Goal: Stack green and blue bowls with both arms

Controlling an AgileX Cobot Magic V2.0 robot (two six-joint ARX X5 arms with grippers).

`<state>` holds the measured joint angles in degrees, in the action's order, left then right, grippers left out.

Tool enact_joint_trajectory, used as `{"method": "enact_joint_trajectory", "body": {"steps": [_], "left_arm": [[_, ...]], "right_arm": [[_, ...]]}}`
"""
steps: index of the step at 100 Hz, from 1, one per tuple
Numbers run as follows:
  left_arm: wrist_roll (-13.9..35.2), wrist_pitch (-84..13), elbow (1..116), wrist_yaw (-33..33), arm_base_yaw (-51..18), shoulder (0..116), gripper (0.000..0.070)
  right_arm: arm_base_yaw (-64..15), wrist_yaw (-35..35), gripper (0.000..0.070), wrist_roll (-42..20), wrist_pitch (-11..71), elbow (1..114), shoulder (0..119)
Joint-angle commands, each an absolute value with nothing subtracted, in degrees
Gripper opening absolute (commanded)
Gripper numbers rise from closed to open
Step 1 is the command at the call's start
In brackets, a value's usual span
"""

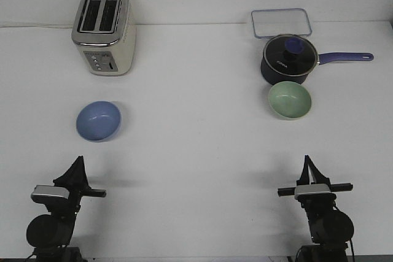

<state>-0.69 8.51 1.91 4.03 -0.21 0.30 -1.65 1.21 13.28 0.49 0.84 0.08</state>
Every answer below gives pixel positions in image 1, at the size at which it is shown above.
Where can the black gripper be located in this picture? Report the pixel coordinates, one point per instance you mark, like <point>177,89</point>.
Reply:
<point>319,195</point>
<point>75,181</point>

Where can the blue bowl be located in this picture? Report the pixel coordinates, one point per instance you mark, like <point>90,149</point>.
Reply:
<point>99,121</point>

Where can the green bowl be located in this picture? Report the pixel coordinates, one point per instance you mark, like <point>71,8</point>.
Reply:
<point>289,100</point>

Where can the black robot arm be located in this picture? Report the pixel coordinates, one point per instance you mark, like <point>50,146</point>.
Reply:
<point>50,234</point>
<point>331,229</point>

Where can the dark blue saucepan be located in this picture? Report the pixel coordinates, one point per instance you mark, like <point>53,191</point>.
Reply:
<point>295,71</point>

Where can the glass pot lid blue knob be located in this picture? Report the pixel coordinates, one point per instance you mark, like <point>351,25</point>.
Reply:
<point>289,48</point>

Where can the silver two-slot toaster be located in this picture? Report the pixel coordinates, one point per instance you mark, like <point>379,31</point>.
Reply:
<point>105,35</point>

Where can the clear plastic food container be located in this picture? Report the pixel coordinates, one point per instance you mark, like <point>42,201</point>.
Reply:
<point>272,22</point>

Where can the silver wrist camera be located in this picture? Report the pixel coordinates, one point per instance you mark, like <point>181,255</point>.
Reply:
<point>45,193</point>
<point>311,189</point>

